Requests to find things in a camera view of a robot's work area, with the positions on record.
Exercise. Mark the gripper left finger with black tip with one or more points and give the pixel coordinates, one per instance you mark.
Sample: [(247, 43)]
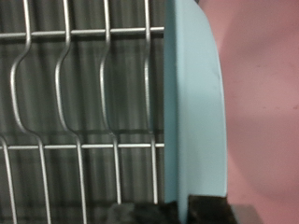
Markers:
[(146, 214)]

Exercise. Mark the white dish drying rack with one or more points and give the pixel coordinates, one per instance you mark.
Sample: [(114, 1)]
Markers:
[(81, 93)]

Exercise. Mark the gripper right finger with black tip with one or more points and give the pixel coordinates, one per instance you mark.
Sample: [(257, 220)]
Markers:
[(208, 211)]

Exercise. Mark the light blue plate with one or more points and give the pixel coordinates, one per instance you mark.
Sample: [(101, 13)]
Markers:
[(199, 109)]

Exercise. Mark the pink plate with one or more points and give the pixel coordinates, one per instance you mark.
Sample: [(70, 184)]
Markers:
[(264, 109)]

